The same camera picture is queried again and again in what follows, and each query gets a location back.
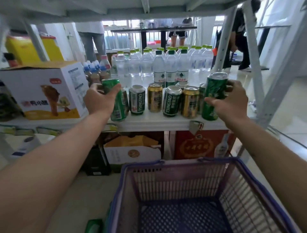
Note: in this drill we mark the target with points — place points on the pink cap drink bottle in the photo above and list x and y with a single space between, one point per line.
104 61

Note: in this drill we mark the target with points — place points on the group of brown drink bottles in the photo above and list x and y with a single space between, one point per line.
93 72

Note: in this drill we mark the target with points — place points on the yellow box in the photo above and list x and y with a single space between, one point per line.
31 49

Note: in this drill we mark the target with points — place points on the green price tag holder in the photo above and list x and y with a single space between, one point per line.
112 128
48 131

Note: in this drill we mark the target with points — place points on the person's right hand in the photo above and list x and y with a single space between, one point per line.
233 105

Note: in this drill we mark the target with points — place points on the long black table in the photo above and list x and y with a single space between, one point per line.
153 30

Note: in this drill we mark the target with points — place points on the white carton with duck print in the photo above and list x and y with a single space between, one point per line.
40 91

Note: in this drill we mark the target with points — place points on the green label water bottle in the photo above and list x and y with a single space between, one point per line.
183 67
159 69
171 69

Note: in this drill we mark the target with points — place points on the pink and purple plastic basket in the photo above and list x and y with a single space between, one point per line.
182 182

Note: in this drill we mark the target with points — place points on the white glossy metal shelf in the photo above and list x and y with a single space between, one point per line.
148 120

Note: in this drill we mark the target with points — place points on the person's left forearm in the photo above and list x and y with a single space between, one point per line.
43 172

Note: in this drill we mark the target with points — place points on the person's right forearm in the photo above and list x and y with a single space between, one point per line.
275 163

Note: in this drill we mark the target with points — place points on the red liquor box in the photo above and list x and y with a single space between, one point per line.
201 145

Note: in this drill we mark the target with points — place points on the white power strip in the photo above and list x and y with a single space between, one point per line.
251 105

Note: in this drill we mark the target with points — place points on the price tag with red arrow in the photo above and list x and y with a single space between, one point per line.
196 126

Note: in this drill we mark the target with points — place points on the black box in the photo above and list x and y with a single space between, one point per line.
96 160

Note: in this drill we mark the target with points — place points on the white toilet paper roll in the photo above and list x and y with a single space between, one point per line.
26 145

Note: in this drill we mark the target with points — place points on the group of clear water bottles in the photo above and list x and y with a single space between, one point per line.
134 64

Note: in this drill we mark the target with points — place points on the person's left hand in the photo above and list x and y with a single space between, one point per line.
98 100

